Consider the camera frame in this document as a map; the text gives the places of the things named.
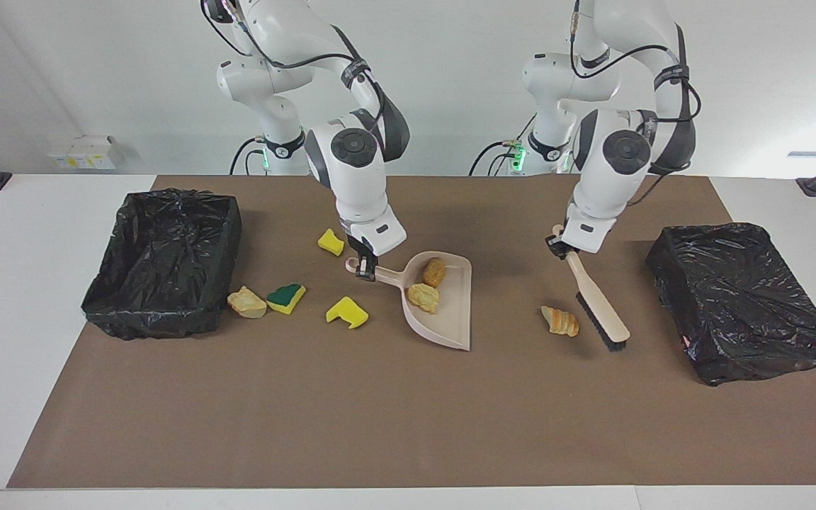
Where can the black bag-covered closed bin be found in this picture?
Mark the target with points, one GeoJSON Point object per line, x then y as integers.
{"type": "Point", "coordinates": [734, 297]}

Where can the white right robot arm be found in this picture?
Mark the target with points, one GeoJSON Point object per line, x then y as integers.
{"type": "Point", "coordinates": [358, 184]}

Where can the beige plastic dustpan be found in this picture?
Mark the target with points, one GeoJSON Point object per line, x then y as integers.
{"type": "Point", "coordinates": [450, 319]}

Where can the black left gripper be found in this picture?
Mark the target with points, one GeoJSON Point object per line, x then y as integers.
{"type": "Point", "coordinates": [567, 248]}

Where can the pale bread piece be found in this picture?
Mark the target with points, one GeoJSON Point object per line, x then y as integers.
{"type": "Point", "coordinates": [246, 303]}
{"type": "Point", "coordinates": [423, 297]}
{"type": "Point", "coordinates": [561, 321]}

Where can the beige hand brush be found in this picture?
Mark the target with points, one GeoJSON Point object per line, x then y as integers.
{"type": "Point", "coordinates": [596, 301]}

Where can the black bag-lined open bin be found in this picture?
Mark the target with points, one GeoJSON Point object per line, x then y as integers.
{"type": "Point", "coordinates": [160, 255]}

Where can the brown oval bread roll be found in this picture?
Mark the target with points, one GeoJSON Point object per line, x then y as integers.
{"type": "Point", "coordinates": [434, 272]}

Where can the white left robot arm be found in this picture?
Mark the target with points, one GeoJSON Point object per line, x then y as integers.
{"type": "Point", "coordinates": [606, 177]}

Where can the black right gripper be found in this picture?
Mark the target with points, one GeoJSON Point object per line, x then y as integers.
{"type": "Point", "coordinates": [364, 253]}

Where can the yellow sponge wedge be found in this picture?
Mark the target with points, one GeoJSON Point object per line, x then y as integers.
{"type": "Point", "coordinates": [330, 242]}

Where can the brown table mat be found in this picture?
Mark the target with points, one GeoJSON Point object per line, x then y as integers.
{"type": "Point", "coordinates": [380, 411]}

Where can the green and yellow sponge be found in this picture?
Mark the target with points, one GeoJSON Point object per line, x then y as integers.
{"type": "Point", "coordinates": [286, 297]}

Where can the white wall socket box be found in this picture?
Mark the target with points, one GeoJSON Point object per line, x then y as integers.
{"type": "Point", "coordinates": [86, 152]}

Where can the notched yellow sponge piece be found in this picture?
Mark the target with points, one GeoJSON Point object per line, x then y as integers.
{"type": "Point", "coordinates": [344, 312]}

